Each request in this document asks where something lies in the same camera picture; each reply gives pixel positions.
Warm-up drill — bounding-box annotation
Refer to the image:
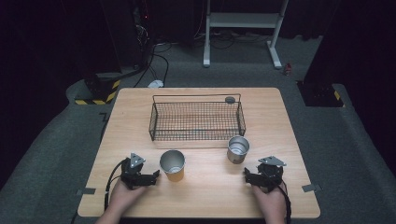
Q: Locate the dark computer tower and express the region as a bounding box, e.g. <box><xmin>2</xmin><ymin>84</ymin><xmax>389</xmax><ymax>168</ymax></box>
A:
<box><xmin>99</xmin><ymin>0</ymin><xmax>157</xmax><ymax>70</ymax></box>

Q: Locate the white metal stand frame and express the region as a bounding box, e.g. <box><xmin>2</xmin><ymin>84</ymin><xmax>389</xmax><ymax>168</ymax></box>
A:
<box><xmin>203</xmin><ymin>0</ymin><xmax>290</xmax><ymax>70</ymax></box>

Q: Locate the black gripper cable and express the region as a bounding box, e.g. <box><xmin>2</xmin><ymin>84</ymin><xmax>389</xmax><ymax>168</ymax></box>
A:
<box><xmin>103</xmin><ymin>158</ymin><xmax>129</xmax><ymax>216</ymax></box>
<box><xmin>277</xmin><ymin>184</ymin><xmax>293</xmax><ymax>224</ymax></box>

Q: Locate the grey tape piece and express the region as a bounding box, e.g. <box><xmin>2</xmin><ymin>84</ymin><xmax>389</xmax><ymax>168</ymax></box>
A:
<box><xmin>302</xmin><ymin>184</ymin><xmax>323</xmax><ymax>193</ymax></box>
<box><xmin>76</xmin><ymin>187</ymin><xmax>97</xmax><ymax>196</ymax></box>

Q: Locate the person's left hand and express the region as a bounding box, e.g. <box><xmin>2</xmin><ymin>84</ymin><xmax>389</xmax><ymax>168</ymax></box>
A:
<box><xmin>108</xmin><ymin>179</ymin><xmax>149</xmax><ymax>213</ymax></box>

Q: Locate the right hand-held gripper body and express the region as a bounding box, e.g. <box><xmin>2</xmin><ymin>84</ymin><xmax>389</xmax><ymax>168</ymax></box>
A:
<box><xmin>257</xmin><ymin>155</ymin><xmax>287</xmax><ymax>191</ymax></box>

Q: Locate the person's right hand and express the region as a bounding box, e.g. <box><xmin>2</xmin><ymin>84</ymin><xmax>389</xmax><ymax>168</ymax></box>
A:
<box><xmin>251</xmin><ymin>183</ymin><xmax>288</xmax><ymax>217</ymax></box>

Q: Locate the black floor cable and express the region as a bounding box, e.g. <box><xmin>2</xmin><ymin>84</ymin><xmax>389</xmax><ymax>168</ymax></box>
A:
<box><xmin>134</xmin><ymin>43</ymin><xmax>173</xmax><ymax>89</ymax></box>

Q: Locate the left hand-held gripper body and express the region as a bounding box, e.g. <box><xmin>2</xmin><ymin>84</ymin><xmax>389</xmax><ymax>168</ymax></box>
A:
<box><xmin>120</xmin><ymin>152</ymin><xmax>148</xmax><ymax>190</ymax></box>

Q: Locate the black wire basket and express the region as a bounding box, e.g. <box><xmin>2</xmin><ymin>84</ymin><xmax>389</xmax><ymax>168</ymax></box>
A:
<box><xmin>148</xmin><ymin>92</ymin><xmax>247</xmax><ymax>142</ymax></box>

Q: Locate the black yellow striped stand base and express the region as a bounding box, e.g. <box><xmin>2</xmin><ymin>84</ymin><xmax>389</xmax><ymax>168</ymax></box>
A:
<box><xmin>74</xmin><ymin>72</ymin><xmax>121</xmax><ymax>106</ymax></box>
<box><xmin>297</xmin><ymin>79</ymin><xmax>346</xmax><ymax>108</ymax></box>

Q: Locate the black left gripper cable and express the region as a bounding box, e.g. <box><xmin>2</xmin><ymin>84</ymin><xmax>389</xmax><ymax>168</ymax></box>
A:
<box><xmin>103</xmin><ymin>158</ymin><xmax>129</xmax><ymax>216</ymax></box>

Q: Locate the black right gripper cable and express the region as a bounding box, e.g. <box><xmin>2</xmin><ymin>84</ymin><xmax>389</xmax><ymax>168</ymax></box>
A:
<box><xmin>277</xmin><ymin>184</ymin><xmax>293</xmax><ymax>224</ymax></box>

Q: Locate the orange cup with metal lining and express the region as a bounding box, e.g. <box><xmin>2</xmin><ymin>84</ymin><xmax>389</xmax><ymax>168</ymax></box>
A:
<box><xmin>159</xmin><ymin>149</ymin><xmax>187</xmax><ymax>183</ymax></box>

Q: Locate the silver metal cup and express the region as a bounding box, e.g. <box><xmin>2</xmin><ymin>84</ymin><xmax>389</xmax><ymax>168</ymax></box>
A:
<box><xmin>226</xmin><ymin>135</ymin><xmax>251</xmax><ymax>165</ymax></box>

